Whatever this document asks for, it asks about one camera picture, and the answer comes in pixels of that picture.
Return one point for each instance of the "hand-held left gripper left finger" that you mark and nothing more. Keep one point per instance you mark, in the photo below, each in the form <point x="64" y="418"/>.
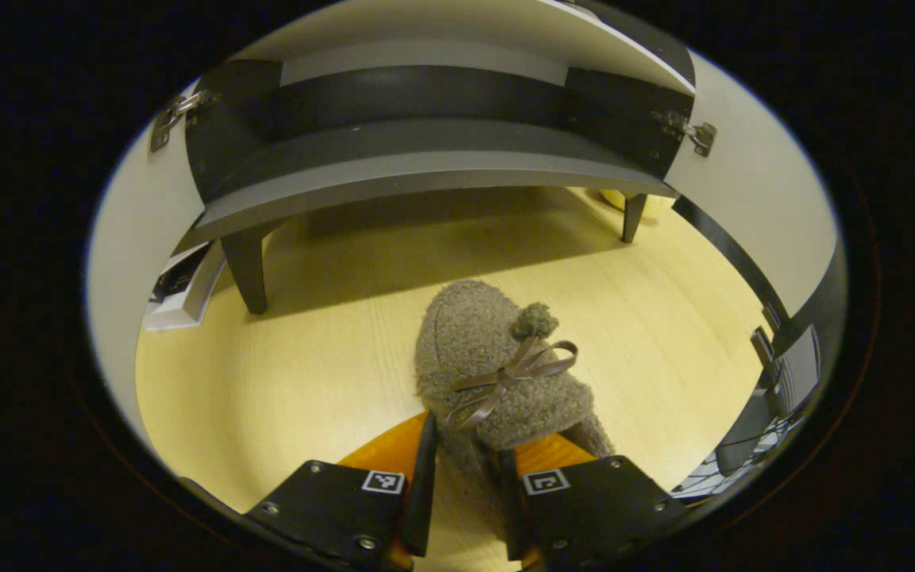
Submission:
<point x="330" y="508"/>

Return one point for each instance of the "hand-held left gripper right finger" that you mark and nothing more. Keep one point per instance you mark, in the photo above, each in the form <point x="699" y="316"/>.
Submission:
<point x="600" y="508"/>

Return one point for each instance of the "brown fuzzy shoe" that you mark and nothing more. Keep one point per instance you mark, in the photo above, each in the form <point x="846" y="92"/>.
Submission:
<point x="473" y="342"/>

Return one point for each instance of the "white shoe cabinet door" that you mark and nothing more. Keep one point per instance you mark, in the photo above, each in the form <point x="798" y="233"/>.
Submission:
<point x="132" y="222"/>
<point x="751" y="191"/>

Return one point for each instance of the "white and grey shoe cabinet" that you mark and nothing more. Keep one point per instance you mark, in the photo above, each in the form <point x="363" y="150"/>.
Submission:
<point x="426" y="167"/>

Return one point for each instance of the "metal door hinge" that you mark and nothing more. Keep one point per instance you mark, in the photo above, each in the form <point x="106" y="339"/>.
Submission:
<point x="167" y="119"/>
<point x="696" y="133"/>

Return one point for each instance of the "white cabinet shelf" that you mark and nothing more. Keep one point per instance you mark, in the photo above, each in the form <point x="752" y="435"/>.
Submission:
<point x="465" y="24"/>

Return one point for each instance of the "dark gridded object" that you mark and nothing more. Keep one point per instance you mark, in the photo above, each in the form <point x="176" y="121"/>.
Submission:
<point x="751" y="437"/>

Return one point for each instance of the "white and black box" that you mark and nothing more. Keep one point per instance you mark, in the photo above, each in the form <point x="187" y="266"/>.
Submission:
<point x="187" y="302"/>

